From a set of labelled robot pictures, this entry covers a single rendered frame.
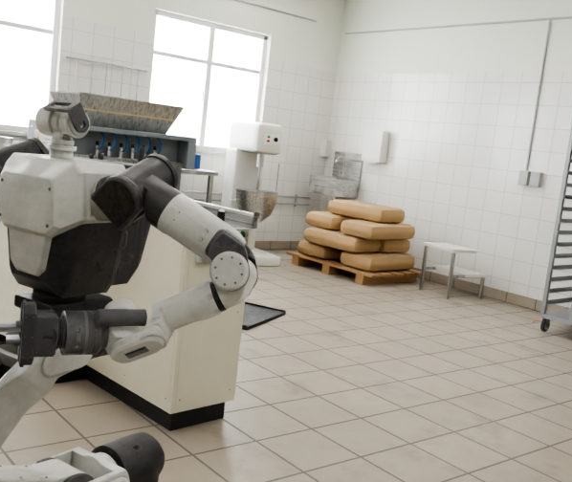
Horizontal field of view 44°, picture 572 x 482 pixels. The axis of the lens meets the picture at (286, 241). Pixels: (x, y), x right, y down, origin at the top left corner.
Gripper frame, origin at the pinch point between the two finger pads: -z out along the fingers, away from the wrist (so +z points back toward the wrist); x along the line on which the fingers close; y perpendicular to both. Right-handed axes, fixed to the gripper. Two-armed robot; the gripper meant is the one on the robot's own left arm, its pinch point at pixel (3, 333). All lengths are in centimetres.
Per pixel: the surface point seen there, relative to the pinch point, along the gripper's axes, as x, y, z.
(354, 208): -9, -451, 358
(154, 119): 48, -198, 81
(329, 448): -77, -93, 136
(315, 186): 2, -568, 375
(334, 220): -23, -463, 344
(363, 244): -40, -422, 355
